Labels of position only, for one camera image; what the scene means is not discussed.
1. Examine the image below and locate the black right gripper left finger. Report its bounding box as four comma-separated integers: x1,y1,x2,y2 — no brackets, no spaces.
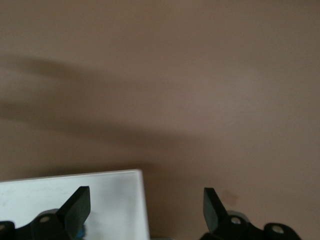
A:
0,186,91,240

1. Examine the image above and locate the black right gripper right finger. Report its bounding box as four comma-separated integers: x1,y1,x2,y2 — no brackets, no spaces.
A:
202,187,302,240

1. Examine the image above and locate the white board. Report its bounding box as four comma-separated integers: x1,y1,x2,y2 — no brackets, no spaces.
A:
0,169,151,240

